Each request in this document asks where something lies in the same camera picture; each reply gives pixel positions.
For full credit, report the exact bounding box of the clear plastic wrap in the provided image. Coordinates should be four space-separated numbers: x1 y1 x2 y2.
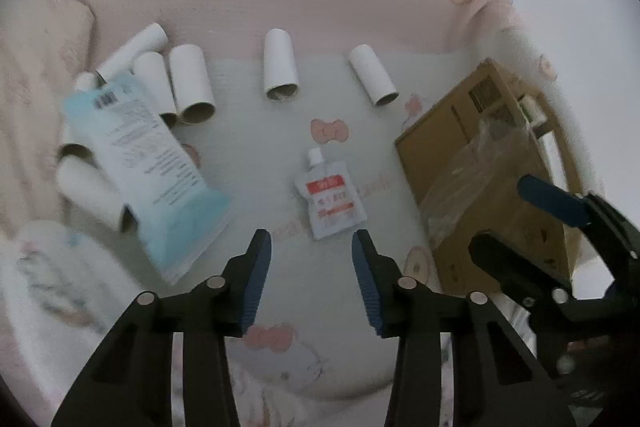
419 111 538 253

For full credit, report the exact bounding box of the brown cardboard box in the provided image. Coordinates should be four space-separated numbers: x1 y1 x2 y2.
394 58 586 295

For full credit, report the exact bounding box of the small white spout pouch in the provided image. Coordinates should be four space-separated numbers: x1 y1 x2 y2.
294 147 366 242

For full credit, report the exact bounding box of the white printed cloth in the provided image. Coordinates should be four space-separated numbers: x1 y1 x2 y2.
0 219 176 408

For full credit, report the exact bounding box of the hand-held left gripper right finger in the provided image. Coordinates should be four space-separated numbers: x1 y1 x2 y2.
351 228 578 427

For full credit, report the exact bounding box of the white cardboard tube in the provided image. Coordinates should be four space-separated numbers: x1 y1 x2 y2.
132 52 178 128
74 72 103 95
348 44 400 108
263 28 301 101
168 44 217 125
55 157 138 232
95 23 169 82
56 139 101 168

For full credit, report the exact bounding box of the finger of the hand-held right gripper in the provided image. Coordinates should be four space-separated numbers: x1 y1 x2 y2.
469 232 581 308
517 174 640 263

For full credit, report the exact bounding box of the small white plastic object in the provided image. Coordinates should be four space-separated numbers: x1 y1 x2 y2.
519 94 547 128

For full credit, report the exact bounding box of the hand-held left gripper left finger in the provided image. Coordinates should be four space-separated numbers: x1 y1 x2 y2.
50 228 273 427

